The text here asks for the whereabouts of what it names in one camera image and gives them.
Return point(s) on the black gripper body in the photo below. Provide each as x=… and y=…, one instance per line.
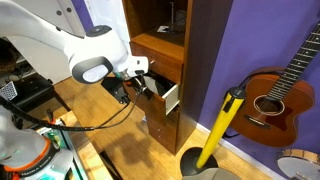
x=139, y=85

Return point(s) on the wooden drawer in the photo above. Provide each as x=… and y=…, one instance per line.
x=165, y=96
x=165, y=58

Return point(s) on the yellow pole with black base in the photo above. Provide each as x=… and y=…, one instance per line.
x=195, y=160

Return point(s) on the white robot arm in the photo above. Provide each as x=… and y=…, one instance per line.
x=26, y=154

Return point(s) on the checkered calibration card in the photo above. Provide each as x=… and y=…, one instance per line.
x=9, y=91

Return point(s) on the acoustic guitar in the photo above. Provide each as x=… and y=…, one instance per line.
x=276, y=96

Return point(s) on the lower cabinet drawer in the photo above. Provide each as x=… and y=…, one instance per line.
x=165, y=132

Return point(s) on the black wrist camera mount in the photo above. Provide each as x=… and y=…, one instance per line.
x=115, y=87

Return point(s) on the banjo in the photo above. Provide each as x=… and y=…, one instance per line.
x=300, y=164

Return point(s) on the tall brown wooden cabinet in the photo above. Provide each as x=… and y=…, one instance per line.
x=196, y=25

